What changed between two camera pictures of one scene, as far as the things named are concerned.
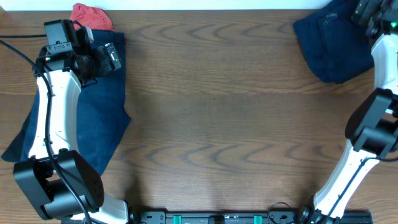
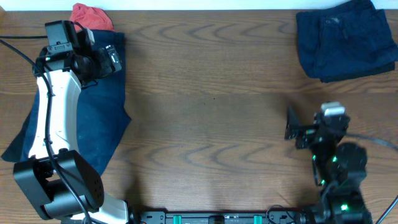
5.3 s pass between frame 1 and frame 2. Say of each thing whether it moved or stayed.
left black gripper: stayed
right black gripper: moved
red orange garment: stayed
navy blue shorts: stayed
